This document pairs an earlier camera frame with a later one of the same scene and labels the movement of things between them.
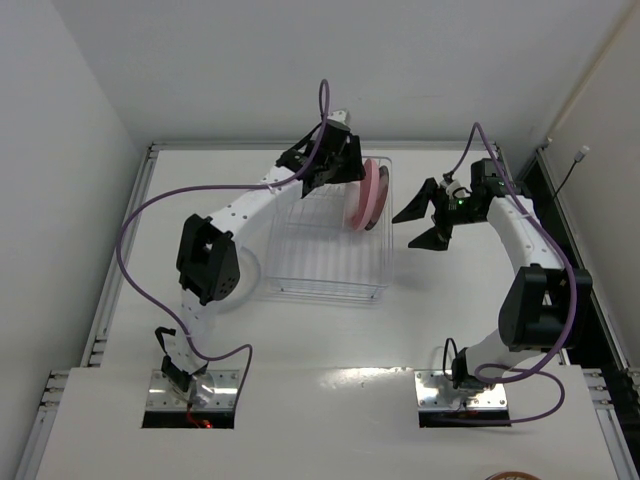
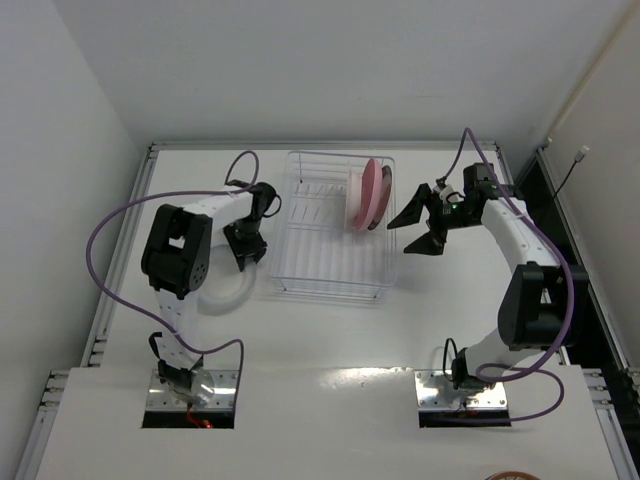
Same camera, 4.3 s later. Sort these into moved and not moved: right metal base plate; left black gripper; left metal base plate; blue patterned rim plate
Moved: left black gripper
Not moved: right metal base plate; left metal base plate; blue patterned rim plate
